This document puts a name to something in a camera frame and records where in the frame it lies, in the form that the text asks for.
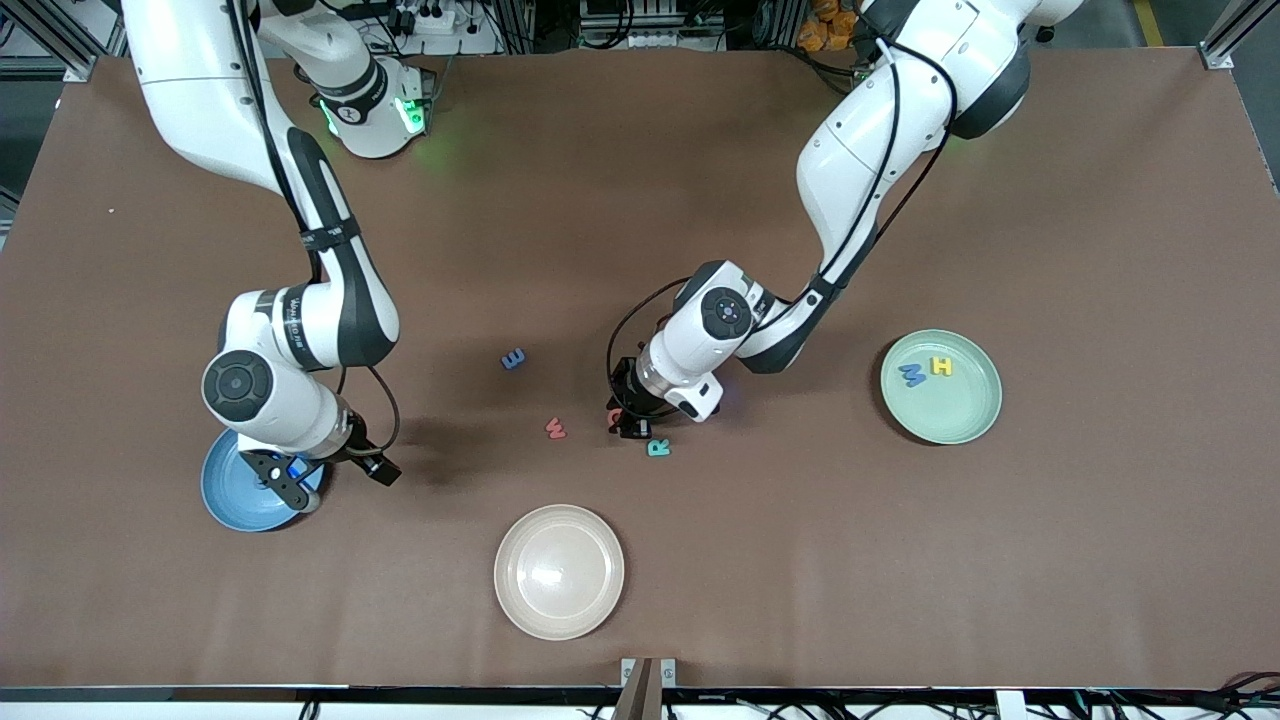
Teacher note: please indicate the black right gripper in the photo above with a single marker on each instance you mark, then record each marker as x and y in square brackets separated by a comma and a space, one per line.
[361, 454]

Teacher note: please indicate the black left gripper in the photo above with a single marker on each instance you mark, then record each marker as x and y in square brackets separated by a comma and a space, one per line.
[628, 393]

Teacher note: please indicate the teal foam letter R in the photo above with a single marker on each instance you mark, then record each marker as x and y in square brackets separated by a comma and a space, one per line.
[657, 448]

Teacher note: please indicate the red foam letter w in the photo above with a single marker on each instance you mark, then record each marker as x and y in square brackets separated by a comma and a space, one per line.
[555, 428]

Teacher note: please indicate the blue foam letter E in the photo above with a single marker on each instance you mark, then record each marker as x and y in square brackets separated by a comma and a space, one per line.
[513, 358]

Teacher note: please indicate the blue foam letter M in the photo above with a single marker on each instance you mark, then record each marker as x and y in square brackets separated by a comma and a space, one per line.
[912, 376]

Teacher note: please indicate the yellow foam letter H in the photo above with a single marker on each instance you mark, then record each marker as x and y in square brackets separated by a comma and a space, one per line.
[941, 366]

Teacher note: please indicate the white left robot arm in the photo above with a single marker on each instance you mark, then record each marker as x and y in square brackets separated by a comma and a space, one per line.
[870, 150]

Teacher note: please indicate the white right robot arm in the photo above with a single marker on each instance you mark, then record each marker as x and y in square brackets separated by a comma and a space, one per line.
[200, 90]

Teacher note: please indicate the blue round plate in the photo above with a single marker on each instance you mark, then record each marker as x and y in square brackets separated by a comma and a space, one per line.
[235, 500]

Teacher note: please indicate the beige round plate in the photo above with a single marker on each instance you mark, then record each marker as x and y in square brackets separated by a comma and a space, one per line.
[559, 572]

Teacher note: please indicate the brown table cover mat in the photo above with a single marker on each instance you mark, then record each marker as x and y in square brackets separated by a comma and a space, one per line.
[600, 150]

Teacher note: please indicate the light green round plate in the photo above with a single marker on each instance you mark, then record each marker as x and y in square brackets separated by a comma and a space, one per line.
[950, 410]

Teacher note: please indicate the white control box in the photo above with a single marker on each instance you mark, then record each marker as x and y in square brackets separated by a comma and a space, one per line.
[650, 20]

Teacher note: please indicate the orange fruit pile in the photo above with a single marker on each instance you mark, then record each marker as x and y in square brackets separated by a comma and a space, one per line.
[830, 25]

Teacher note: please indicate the white power strip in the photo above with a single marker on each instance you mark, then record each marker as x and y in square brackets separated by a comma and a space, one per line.
[430, 18]

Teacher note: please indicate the silver table edge bracket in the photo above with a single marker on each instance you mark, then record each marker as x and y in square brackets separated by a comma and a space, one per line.
[627, 670]

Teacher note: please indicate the brown camera pole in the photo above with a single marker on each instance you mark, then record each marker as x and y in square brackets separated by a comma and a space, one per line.
[640, 695]

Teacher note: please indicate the white table frame rail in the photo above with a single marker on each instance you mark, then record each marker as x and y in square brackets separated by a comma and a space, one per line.
[150, 712]

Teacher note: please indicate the silver aluminium frame profile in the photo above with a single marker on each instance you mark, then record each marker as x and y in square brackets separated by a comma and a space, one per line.
[1230, 35]
[75, 68]

